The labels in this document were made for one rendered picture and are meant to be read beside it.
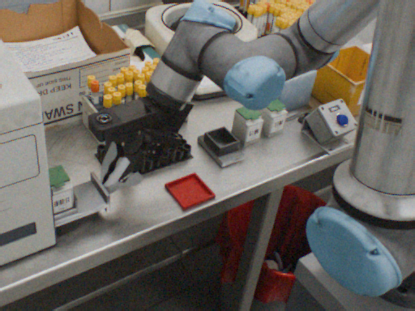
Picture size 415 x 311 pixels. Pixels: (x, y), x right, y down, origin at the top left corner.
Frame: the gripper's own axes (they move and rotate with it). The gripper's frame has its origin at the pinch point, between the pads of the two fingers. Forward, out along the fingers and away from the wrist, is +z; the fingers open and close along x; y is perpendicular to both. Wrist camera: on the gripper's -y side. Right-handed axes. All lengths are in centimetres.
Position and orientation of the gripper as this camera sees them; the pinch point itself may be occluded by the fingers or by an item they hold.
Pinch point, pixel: (103, 187)
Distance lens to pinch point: 89.5
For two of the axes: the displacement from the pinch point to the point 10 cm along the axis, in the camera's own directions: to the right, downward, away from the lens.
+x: -5.0, -5.4, 6.8
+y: 7.2, 1.7, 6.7
